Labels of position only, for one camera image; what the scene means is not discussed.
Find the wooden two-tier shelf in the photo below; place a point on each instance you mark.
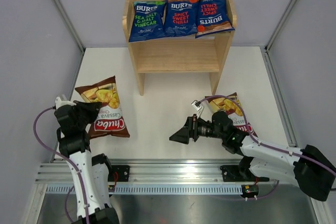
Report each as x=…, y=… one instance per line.
x=182, y=54

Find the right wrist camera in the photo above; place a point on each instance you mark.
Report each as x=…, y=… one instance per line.
x=198, y=107

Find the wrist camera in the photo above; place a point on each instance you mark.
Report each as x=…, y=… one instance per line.
x=198, y=107
x=62, y=101

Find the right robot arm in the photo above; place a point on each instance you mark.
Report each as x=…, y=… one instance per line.
x=306, y=168

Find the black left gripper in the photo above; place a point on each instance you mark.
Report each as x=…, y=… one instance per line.
x=93, y=108

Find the large blue Burts chilli bag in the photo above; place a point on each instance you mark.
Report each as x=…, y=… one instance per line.
x=212, y=18

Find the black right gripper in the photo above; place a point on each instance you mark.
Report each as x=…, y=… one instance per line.
x=184, y=135

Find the white slotted cable duct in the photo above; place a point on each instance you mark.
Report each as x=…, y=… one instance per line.
x=184, y=189

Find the Chuba cassava chips bag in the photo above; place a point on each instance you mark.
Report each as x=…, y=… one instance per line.
x=110, y=120
x=233, y=112

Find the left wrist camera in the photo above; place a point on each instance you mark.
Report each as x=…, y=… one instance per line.
x=62, y=101

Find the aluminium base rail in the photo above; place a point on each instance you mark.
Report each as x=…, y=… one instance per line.
x=147, y=171

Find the small blue Burts chilli bag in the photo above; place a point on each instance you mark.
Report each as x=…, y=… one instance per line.
x=180, y=18

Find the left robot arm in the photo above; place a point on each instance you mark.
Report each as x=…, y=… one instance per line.
x=89, y=173

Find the Burts sea salt vinegar bag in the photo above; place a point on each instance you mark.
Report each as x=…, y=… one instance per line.
x=148, y=21

